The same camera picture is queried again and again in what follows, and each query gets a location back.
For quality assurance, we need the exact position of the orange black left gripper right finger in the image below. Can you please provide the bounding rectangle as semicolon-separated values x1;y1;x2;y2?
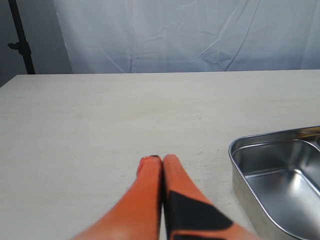
163;154;260;240

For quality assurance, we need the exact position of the stainless steel lunch box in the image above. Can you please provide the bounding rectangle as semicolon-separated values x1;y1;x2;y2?
228;126;320;240

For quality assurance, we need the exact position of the grey fabric backdrop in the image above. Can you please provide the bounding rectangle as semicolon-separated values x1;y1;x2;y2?
54;0;320;74

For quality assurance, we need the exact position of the black stand pole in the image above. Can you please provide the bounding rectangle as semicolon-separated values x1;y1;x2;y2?
8;0;36;75

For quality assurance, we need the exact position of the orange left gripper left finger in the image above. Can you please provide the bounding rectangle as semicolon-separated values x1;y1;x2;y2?
73;155;162;240

